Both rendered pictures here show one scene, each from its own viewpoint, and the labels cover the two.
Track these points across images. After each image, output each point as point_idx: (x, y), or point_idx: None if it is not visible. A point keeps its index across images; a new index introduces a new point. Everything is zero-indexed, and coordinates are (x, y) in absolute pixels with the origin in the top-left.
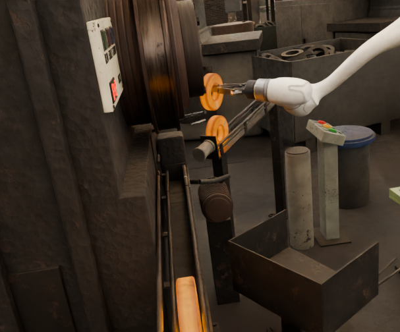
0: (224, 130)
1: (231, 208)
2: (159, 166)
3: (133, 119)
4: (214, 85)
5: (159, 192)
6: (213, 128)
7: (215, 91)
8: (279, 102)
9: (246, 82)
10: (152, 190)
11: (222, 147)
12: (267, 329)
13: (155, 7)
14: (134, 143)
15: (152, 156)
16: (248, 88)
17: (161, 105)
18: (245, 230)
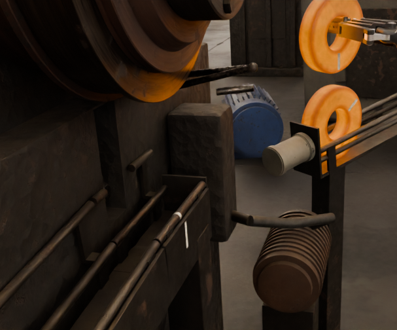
0: (349, 120)
1: (315, 291)
2: (140, 176)
3: (18, 54)
4: (338, 18)
5: (48, 251)
6: (318, 111)
7: (337, 31)
8: None
9: None
10: None
11: (333, 155)
12: None
13: None
14: (41, 116)
15: (88, 153)
16: None
17: (46, 19)
18: (384, 310)
